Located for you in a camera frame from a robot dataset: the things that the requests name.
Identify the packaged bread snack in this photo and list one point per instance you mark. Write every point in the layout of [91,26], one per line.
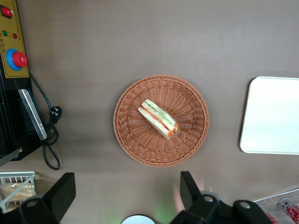
[18,191]

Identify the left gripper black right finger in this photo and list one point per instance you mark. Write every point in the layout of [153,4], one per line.
[190,193]

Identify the plastic sandwich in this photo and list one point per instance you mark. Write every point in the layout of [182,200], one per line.
[157,119]

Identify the red cola bottle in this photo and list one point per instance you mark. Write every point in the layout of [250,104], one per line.
[289,207]
[272,219]

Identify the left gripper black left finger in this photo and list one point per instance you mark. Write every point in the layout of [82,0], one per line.
[59,193]

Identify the cream rectangular tray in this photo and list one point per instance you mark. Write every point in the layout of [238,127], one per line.
[271,116]

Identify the black sealing machine yellow panel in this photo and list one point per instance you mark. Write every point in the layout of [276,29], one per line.
[14,98]

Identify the clear acrylic bottle stand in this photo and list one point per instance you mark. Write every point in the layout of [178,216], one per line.
[275,198]

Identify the round brown wicker basket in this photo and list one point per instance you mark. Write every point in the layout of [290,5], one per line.
[140,144]

